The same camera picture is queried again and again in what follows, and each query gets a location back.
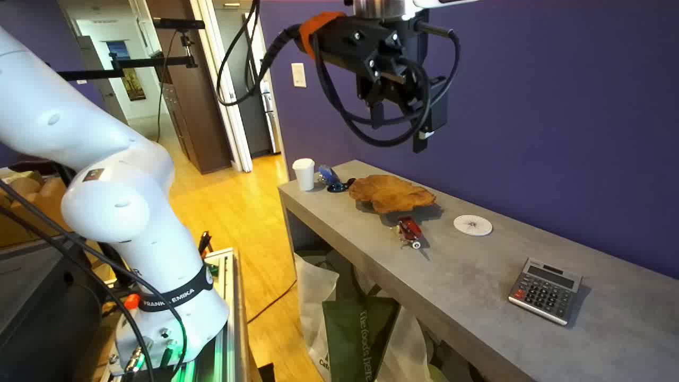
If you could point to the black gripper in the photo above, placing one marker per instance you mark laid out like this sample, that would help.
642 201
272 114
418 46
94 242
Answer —
368 49

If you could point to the brown wooden tray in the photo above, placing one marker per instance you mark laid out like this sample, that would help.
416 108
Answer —
393 193

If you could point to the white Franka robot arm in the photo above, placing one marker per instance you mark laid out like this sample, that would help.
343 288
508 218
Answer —
106 197

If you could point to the small black clip object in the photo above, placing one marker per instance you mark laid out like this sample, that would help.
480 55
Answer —
343 185

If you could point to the blue tape roll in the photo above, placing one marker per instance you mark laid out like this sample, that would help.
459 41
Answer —
325 175

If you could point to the white paper cup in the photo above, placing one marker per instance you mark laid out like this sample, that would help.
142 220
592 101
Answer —
305 175

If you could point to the red stapler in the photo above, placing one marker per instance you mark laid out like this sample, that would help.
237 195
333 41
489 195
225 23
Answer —
412 232

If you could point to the white plastic bag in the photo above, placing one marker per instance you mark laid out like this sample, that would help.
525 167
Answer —
310 288

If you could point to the brown wooden door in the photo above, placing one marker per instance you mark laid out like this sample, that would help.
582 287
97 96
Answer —
194 107

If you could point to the green shopping bag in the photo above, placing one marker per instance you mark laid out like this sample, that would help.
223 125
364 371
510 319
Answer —
357 331

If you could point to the grey desk calculator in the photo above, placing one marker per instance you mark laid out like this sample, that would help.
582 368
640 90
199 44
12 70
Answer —
545 291

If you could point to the brown cardboard boxes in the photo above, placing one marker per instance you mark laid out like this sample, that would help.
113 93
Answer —
33 201

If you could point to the black equipment box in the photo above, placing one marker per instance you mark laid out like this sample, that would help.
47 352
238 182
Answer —
38 309

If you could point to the white wall light switch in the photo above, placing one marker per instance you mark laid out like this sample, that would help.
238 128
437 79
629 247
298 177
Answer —
298 75

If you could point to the white door frame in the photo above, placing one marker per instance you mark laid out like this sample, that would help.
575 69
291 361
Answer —
225 91

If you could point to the aluminium robot base mount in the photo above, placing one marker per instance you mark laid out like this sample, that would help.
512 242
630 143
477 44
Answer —
223 319

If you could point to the black camera tripod stand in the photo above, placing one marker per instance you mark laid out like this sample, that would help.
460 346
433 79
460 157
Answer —
135 63

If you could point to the framed wall poster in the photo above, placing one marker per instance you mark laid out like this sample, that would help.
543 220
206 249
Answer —
127 70

